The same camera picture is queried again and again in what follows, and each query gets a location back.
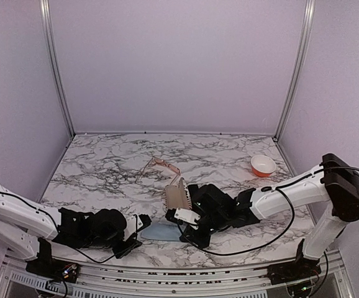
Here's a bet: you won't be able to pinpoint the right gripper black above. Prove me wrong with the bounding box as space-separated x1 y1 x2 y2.
179 210 229 249

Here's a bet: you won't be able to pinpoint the blue cleaning cloth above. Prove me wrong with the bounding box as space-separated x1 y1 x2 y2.
141 223 181 242

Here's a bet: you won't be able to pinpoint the black glasses case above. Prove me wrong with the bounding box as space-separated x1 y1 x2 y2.
188 184 199 199

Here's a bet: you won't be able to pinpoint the striped flag glasses pouch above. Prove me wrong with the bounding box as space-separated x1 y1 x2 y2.
164 178 192 210

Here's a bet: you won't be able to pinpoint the pink frame sunglasses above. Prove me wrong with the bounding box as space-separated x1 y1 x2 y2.
136 156 181 186

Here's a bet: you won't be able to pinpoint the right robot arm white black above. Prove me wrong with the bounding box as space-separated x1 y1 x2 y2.
172 153 359 284

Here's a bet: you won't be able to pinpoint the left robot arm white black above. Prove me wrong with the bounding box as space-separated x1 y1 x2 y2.
0 185 151 283

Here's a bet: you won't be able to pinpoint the orange white bowl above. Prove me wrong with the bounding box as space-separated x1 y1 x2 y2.
250 155 276 178

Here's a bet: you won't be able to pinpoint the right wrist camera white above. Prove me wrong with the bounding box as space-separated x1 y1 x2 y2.
165 208 201 225

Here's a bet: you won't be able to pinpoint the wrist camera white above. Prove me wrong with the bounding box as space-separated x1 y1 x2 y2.
165 208 201 225
124 214 152 240

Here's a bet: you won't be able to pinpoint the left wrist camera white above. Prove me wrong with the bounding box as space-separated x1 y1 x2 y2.
124 214 152 240

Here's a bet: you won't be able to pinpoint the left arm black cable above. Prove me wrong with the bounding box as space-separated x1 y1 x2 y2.
0 186 139 264

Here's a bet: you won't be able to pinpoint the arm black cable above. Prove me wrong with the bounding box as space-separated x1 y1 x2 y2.
176 167 359 256
0 186 139 264

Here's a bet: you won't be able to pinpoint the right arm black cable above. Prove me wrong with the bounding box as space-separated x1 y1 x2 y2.
176 167 359 256

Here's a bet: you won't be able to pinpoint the front aluminium rail base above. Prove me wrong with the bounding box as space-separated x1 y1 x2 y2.
0 250 355 297

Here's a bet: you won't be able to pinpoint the left aluminium frame post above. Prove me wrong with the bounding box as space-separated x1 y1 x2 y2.
39 0 76 139

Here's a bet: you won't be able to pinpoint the aluminium frame post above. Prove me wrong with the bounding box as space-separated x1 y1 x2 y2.
274 0 316 142
39 0 76 139

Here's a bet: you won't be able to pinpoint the right aluminium frame post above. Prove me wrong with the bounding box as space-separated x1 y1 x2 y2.
274 0 316 142

